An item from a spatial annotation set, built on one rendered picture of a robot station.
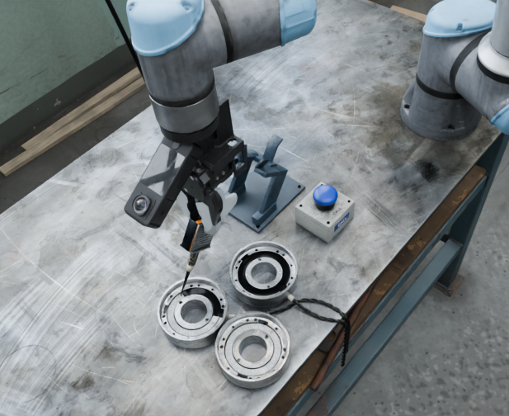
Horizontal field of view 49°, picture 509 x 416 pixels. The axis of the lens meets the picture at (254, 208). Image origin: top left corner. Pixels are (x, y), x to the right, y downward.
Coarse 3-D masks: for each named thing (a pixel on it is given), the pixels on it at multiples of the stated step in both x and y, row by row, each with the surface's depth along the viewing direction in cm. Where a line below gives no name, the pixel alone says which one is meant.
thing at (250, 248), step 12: (240, 252) 88; (252, 252) 89; (288, 252) 87; (252, 264) 88; (264, 264) 88; (276, 264) 87; (252, 276) 89; (276, 276) 86; (240, 288) 85; (264, 288) 85; (288, 288) 83; (252, 300) 83; (264, 300) 83; (276, 300) 84
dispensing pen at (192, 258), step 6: (198, 216) 80; (192, 222) 78; (186, 228) 79; (192, 228) 79; (186, 234) 79; (192, 234) 79; (186, 240) 80; (192, 240) 79; (186, 246) 80; (198, 252) 81; (192, 258) 82; (192, 264) 82; (186, 270) 83; (186, 276) 83
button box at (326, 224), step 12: (312, 192) 94; (300, 204) 92; (312, 204) 92; (336, 204) 92; (348, 204) 92; (300, 216) 93; (312, 216) 91; (324, 216) 90; (336, 216) 90; (348, 216) 93; (312, 228) 93; (324, 228) 90; (336, 228) 91; (324, 240) 93
